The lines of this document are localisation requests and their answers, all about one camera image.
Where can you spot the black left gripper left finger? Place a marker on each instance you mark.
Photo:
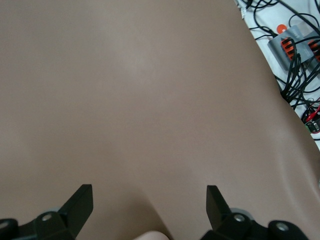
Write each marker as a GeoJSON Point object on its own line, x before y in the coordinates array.
{"type": "Point", "coordinates": [77, 207]}

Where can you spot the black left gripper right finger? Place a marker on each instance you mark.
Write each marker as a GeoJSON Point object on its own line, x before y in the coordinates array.
{"type": "Point", "coordinates": [215, 207]}

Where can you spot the pink plastic storage box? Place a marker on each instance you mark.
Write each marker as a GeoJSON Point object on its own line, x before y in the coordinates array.
{"type": "Point", "coordinates": [150, 236]}

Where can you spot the green connector circuit board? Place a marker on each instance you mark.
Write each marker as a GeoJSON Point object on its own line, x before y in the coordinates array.
{"type": "Point", "coordinates": [313, 126]}

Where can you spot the red alligator clip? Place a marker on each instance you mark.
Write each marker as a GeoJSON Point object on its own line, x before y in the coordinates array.
{"type": "Point", "coordinates": [315, 112]}

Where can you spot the grey USB hub orange ports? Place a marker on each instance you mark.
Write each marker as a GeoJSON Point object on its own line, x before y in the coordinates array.
{"type": "Point", "coordinates": [303, 51]}

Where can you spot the orange round tag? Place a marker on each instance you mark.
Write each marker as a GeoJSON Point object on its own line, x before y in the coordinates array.
{"type": "Point", "coordinates": [282, 28]}

